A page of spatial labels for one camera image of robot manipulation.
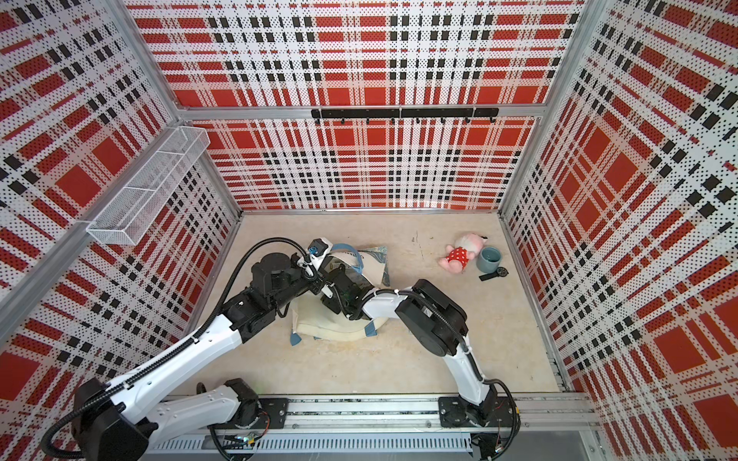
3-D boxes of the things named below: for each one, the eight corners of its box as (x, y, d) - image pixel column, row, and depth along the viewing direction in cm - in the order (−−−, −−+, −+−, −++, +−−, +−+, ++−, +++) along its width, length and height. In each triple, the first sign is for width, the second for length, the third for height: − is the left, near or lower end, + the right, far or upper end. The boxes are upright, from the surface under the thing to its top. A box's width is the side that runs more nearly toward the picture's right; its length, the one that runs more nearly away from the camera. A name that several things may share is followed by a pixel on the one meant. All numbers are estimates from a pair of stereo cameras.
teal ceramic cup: (477, 273, 104) (482, 261, 98) (474, 258, 108) (478, 246, 103) (497, 273, 104) (504, 261, 98) (493, 258, 108) (498, 246, 103)
